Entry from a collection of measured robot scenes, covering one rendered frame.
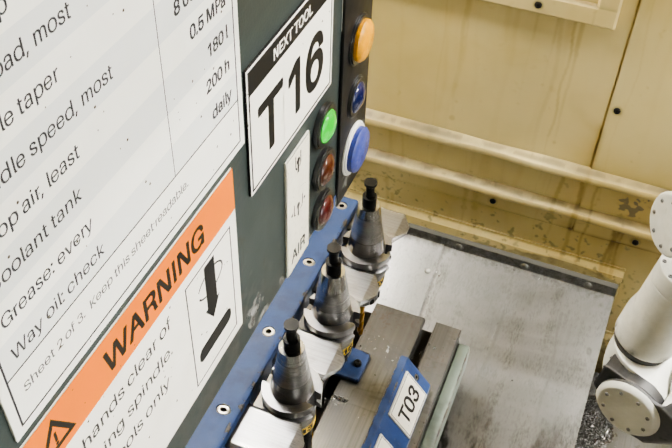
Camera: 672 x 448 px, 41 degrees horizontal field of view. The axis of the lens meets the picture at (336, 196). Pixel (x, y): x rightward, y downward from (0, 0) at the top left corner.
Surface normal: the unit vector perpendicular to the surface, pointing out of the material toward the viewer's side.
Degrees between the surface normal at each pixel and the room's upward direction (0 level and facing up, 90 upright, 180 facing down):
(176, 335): 90
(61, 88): 90
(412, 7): 90
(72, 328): 90
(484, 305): 24
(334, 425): 0
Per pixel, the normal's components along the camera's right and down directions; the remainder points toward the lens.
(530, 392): -0.12, -0.41
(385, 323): 0.03, -0.73
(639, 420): -0.66, 0.50
